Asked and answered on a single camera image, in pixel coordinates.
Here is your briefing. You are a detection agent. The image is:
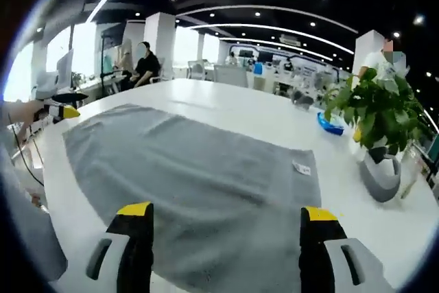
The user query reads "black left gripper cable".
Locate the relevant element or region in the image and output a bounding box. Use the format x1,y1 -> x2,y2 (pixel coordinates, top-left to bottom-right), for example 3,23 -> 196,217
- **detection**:
11,124 -> 46,188

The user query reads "blue packet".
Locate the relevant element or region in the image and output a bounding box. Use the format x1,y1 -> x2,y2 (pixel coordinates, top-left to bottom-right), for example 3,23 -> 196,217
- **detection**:
316,111 -> 346,137

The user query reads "small grey object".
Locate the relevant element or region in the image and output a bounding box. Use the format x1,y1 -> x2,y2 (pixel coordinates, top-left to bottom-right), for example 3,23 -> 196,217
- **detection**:
291,88 -> 315,109

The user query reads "person's left hand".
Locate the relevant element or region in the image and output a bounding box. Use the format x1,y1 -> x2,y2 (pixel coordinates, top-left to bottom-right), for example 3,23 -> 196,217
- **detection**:
9,98 -> 47,144

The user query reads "green potted plant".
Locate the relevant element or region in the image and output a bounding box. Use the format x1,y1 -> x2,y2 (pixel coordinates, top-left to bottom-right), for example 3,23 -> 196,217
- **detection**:
323,66 -> 431,157

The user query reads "grey plant pot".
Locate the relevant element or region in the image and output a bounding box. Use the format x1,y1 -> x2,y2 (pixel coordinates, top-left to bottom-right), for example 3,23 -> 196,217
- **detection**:
359,146 -> 403,204

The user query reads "black tripod stand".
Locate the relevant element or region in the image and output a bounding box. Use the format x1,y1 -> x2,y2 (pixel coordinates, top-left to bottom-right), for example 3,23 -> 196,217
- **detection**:
98,31 -> 115,95

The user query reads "grey towel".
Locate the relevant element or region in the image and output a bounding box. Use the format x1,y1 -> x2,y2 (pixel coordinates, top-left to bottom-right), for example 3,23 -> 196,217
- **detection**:
61,102 -> 323,293

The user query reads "ceiling air conditioner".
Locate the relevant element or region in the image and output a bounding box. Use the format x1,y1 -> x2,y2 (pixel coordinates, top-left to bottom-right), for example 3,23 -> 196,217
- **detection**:
278,33 -> 303,47

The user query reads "person's light clothing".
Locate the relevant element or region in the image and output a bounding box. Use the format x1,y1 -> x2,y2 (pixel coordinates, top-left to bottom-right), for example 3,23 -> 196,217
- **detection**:
0,141 -> 69,284

